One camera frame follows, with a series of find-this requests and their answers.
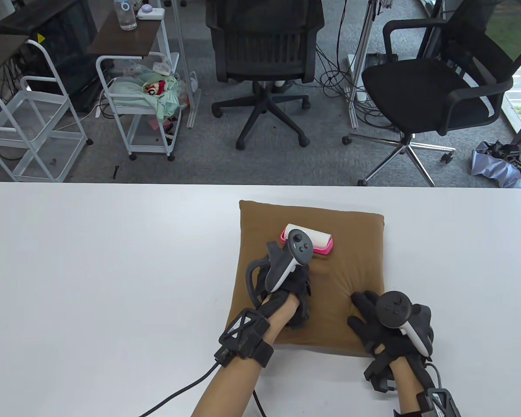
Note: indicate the person's right hand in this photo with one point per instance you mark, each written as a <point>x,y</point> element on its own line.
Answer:
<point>364,304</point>

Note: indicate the person's left hand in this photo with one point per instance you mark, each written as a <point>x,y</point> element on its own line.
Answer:
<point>297,282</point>

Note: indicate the brown pillow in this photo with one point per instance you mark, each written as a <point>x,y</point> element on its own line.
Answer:
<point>351,260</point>

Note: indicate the pink lint roller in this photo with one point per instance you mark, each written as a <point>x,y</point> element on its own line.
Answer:
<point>321,243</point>

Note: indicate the person's right forearm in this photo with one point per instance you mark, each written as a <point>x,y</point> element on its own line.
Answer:
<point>406,386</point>

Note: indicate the person's left forearm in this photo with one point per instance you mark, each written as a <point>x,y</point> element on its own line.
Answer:
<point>234,382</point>

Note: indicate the grey right hand controller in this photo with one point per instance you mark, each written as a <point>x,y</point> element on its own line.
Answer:
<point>393,308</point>

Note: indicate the grey hand controller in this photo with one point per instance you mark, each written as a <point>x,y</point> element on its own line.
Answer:
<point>393,308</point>
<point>299,247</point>

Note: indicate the grey left hand controller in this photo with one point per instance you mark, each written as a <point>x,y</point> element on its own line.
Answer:
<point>299,247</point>

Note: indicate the crumpled blue grey cloth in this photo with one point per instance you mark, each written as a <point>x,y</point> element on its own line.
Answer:
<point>490,167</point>

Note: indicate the pink paper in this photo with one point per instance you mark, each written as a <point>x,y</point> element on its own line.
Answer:
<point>156,125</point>

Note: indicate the small black floor object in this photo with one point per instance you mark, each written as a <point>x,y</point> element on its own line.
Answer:
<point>115,172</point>

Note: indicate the black mesh chair chrome base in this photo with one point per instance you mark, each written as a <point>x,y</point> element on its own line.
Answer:
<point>417,91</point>

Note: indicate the green cloth pile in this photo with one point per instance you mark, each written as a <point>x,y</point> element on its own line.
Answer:
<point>167,102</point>

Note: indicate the black office chair black base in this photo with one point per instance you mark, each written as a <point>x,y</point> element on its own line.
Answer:
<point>265,43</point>

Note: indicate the white cart with clothes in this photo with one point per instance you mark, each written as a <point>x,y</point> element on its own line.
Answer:
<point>130,108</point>

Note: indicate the red white plush toy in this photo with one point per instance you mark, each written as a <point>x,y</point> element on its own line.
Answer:
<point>153,88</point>

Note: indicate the brown top side table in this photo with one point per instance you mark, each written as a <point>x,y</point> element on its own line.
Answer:
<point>121,41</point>

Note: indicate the white device purple knob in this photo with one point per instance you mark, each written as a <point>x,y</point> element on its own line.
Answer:
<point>152,14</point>

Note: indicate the clear water bottle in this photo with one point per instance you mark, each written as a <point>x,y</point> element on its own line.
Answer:
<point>126,19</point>

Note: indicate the empty white cart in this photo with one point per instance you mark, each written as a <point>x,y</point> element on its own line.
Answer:
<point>43,92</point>

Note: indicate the black cabinet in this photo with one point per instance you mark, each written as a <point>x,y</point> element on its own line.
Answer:
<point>65,43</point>

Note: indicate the dark wooden desk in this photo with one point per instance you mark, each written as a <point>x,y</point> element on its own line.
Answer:
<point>0,50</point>

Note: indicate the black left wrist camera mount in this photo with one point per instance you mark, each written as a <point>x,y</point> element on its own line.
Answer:
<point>243,334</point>

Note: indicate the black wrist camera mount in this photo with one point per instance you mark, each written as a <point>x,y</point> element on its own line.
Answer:
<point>438,404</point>
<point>243,334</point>

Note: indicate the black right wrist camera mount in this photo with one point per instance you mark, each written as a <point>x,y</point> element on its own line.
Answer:
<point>438,404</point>

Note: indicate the clear white stand post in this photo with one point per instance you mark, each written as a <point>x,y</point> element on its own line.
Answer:
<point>194,104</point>

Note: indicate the aluminium frame post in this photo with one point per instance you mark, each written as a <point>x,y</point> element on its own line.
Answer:
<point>359,56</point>

